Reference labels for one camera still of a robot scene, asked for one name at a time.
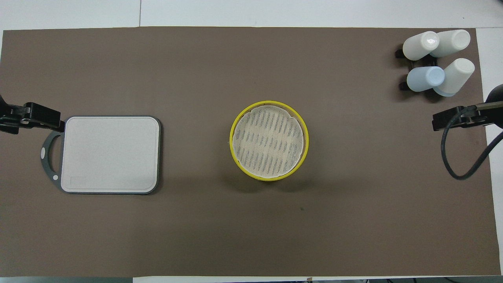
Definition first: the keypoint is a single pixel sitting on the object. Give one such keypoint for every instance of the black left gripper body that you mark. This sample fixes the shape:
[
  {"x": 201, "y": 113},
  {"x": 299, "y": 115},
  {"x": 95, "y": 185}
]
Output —
[{"x": 4, "y": 105}]

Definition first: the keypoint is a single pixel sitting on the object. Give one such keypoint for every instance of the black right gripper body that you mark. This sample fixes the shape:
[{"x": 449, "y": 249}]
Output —
[{"x": 498, "y": 94}]

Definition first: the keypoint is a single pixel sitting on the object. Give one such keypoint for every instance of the yellow bamboo steamer basket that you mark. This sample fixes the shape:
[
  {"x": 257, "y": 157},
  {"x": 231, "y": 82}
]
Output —
[{"x": 267, "y": 141}]

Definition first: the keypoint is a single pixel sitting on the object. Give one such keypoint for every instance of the yellow rimmed bamboo steamer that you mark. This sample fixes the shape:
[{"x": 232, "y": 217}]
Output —
[{"x": 263, "y": 179}]

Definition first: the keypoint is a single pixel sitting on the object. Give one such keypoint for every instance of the light blue plastic cup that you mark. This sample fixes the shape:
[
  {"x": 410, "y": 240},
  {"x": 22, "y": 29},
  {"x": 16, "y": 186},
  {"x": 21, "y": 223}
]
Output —
[{"x": 424, "y": 78}]

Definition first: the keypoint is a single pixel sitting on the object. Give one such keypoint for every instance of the white plastic cup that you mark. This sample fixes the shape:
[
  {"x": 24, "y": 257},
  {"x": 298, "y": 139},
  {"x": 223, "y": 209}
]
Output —
[
  {"x": 418, "y": 46},
  {"x": 458, "y": 76},
  {"x": 454, "y": 41}
]

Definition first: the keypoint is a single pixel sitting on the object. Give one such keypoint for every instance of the black cup rack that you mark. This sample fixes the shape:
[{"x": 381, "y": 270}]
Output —
[{"x": 430, "y": 62}]

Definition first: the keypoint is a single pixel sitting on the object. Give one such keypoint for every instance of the white cutting board grey rim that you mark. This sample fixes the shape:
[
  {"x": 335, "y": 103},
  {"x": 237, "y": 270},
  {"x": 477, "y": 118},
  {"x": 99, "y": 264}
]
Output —
[{"x": 110, "y": 153}]

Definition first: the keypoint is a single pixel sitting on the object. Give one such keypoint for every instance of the brown table mat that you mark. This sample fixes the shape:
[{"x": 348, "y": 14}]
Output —
[{"x": 220, "y": 220}]

